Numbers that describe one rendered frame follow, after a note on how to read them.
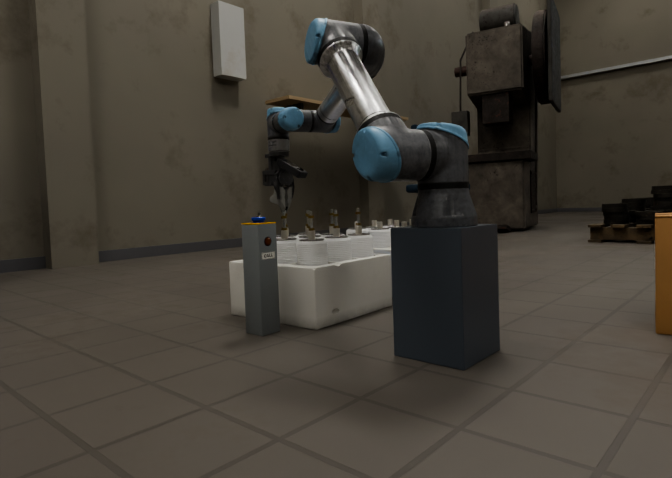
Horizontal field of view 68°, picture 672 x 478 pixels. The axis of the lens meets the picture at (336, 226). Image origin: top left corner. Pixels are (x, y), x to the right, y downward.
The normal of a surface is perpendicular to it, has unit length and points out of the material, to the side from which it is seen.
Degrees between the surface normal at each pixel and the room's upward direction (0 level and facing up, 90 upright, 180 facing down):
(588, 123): 90
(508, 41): 91
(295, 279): 90
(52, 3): 90
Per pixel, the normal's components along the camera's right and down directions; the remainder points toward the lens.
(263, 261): 0.76, 0.00
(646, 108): -0.67, 0.06
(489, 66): -0.50, 0.08
